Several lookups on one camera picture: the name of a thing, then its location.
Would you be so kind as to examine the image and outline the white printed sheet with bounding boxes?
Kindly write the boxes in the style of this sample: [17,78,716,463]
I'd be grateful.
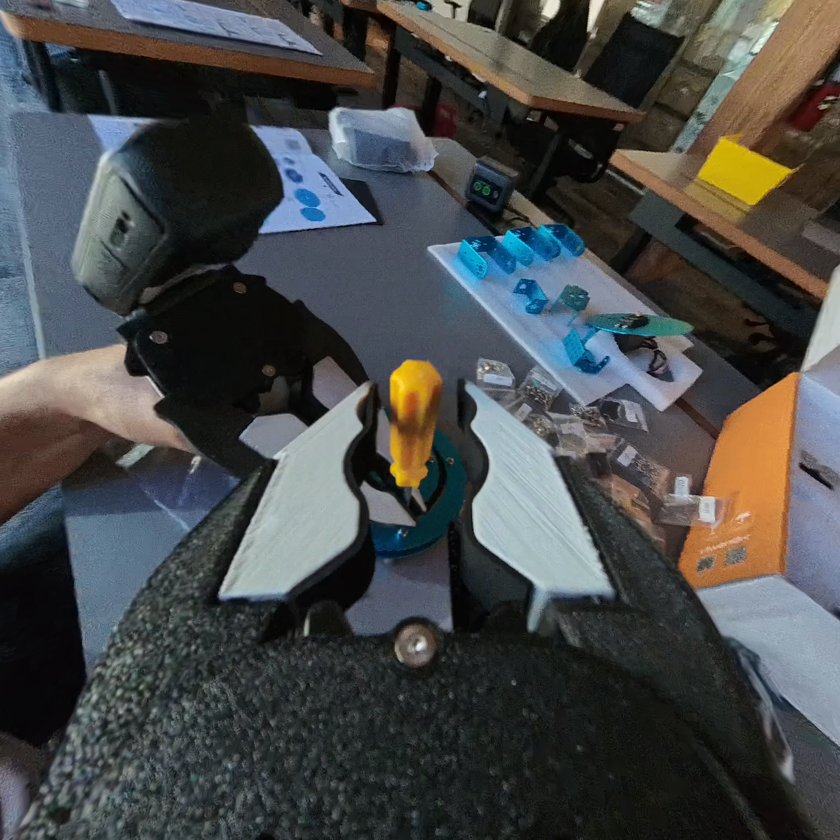
[112,0,322,56]

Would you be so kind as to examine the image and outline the white wrapped grey package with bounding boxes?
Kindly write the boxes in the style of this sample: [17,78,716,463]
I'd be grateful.
[328,107,437,175]

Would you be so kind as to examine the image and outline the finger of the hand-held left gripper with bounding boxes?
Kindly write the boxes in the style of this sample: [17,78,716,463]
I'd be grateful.
[308,357,371,412]
[239,411,311,462]

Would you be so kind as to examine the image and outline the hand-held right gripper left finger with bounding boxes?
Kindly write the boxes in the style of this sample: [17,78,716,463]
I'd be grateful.
[218,382,380,603]

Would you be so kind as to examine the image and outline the orange white cardboard box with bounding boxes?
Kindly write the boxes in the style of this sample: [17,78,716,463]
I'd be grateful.
[678,262,840,749]

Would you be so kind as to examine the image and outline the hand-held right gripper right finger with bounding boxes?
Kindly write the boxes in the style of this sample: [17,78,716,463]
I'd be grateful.
[457,379,618,634]

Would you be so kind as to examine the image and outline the dark blue cloth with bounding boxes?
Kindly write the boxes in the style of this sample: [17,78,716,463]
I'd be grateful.
[0,489,89,746]

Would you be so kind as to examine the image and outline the yellow plastic bin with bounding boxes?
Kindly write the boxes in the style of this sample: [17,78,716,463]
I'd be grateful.
[697,134,795,206]

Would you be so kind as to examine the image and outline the red fire extinguisher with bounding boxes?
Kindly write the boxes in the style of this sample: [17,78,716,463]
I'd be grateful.
[794,84,837,132]

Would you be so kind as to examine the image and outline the white foam sheet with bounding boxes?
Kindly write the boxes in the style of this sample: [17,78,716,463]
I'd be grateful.
[428,236,704,413]

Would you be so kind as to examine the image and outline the clear plastic bag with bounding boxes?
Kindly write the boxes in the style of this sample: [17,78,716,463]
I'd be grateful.
[125,453,457,634]

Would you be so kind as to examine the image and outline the blue round metal turntable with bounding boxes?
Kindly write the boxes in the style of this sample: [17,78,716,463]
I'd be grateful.
[364,407,468,562]

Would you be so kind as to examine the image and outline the servo wire bundle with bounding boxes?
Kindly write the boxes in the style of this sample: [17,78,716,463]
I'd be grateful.
[626,344,677,382]

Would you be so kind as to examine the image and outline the wooden column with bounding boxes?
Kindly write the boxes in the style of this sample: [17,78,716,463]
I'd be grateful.
[689,0,840,158]

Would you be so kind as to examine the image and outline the person's left hand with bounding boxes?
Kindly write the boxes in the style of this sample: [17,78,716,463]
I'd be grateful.
[87,363,196,452]

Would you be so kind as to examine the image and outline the person's left forearm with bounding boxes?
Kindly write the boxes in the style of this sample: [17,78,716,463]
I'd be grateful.
[0,344,129,526]

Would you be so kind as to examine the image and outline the pile of small hardware bags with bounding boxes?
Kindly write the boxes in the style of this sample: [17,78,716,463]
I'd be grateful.
[476,357,732,532]

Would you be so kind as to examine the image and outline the grey charger with screen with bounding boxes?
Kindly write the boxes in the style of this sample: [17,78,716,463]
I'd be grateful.
[465,157,519,212]

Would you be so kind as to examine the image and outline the black office chair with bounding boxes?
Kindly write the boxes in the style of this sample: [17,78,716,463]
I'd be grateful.
[581,12,686,112]

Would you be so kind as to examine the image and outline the blue round servo plate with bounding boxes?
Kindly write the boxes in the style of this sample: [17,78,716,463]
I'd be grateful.
[586,311,694,339]

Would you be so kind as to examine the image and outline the assembly instruction sheet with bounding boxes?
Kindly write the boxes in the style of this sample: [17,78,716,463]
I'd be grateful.
[88,115,378,235]

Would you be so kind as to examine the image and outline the yellow-handled screwdriver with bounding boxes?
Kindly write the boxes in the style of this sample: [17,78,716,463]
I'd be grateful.
[388,360,444,514]

